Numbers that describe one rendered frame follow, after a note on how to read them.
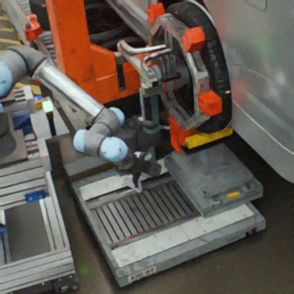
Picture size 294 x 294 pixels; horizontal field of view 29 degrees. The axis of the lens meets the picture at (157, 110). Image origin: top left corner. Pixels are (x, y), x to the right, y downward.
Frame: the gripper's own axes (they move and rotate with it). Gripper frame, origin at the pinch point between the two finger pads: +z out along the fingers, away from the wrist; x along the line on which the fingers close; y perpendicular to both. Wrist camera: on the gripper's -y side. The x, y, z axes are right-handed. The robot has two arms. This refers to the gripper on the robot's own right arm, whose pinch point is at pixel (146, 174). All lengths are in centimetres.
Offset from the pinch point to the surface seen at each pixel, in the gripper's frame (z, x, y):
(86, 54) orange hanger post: 49, -62, 69
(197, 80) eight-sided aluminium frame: 23, -50, -2
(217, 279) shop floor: 83, 28, -22
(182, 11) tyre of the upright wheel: 22, -82, 14
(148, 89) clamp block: 18.9, -39.9, 17.5
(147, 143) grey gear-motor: 95, -33, 38
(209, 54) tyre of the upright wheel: 20, -61, -5
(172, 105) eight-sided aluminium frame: 66, -49, 21
